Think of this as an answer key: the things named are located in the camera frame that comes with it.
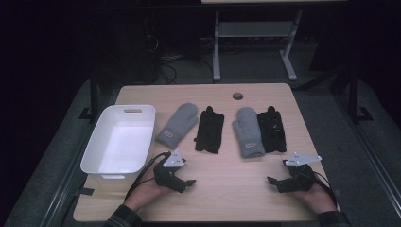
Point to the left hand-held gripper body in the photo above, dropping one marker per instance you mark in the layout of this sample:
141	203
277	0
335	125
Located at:
167	175

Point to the grey mitten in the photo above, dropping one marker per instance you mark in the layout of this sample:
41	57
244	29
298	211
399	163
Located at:
179	124
249	132

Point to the grey metal stand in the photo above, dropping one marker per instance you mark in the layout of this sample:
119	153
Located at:
255	30

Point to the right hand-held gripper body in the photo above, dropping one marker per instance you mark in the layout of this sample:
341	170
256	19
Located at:
299	179

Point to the person's right hand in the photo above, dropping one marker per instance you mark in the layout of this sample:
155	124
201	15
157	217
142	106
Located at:
317	198

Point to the person's left hand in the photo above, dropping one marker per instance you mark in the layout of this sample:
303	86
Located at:
145	194

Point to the black glove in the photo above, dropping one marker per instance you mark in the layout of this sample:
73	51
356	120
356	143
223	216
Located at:
209	130
271	132

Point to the white plastic bin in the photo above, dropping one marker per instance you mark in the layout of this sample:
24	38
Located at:
121	142

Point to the black metal post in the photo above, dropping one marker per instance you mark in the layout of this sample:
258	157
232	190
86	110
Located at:
93	94
354	94

